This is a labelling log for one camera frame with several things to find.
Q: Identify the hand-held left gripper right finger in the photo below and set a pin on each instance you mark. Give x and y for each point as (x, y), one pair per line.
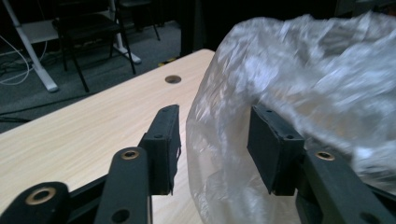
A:
(271, 149)

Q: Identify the striped black stand base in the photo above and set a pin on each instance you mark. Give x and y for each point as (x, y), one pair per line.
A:
(166, 61)

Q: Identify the clear plastic bag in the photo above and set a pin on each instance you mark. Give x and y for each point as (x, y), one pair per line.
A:
(295, 77)

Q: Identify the black folding chair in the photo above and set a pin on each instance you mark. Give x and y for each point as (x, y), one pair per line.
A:
(90, 28)

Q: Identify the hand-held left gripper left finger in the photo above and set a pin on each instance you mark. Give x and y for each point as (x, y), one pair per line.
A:
(163, 149)

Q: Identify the white desk frame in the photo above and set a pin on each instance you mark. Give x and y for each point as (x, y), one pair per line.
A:
(34, 59)

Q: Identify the black stand column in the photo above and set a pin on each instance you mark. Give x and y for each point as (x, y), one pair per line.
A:
(190, 28)

